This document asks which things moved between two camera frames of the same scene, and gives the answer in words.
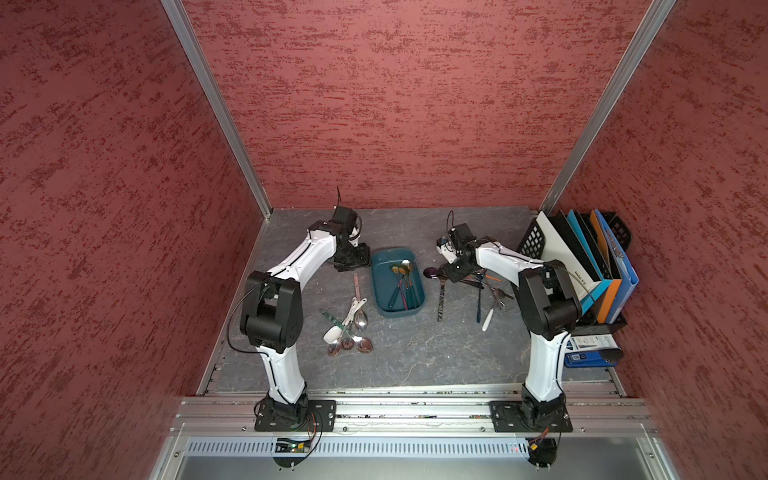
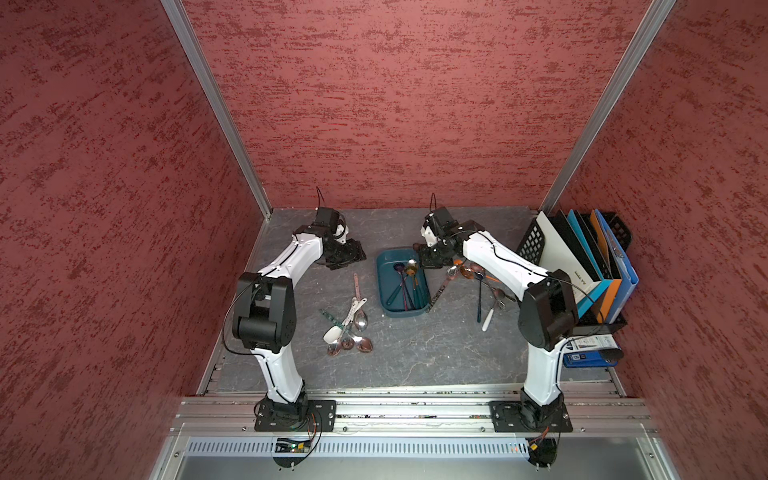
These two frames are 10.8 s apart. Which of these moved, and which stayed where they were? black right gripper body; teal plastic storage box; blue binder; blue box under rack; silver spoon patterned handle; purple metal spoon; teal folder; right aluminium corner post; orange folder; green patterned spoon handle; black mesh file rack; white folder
Moved: silver spoon patterned handle; black right gripper body; purple metal spoon
Stayed: teal plastic storage box; blue binder; orange folder; blue box under rack; black mesh file rack; right aluminium corner post; white folder; green patterned spoon handle; teal folder
